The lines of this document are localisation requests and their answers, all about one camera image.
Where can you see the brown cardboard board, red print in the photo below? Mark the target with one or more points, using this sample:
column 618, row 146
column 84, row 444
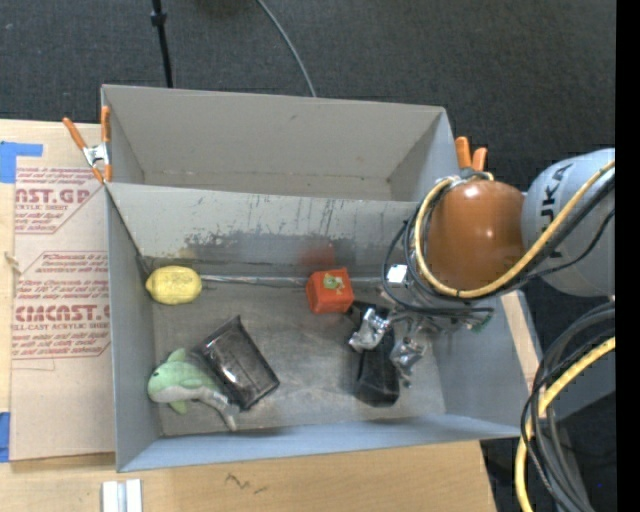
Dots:
column 60, row 350

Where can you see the green and grey toy animal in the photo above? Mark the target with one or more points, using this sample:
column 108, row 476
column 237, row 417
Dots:
column 177, row 380

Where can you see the grey metal bin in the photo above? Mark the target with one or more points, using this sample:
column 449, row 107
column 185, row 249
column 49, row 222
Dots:
column 310, row 345

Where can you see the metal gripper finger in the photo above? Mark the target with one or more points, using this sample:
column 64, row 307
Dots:
column 406, row 352
column 369, row 330

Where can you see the black soft object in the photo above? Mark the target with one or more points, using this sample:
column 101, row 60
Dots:
column 377, row 382

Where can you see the yellow toy lemon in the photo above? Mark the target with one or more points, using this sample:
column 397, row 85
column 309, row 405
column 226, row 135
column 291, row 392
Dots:
column 173, row 285

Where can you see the orange-red cube with green figure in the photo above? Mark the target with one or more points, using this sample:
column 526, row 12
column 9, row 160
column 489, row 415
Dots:
column 327, row 297

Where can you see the dark clear plastic cup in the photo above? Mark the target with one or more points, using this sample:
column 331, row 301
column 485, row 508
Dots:
column 240, row 360

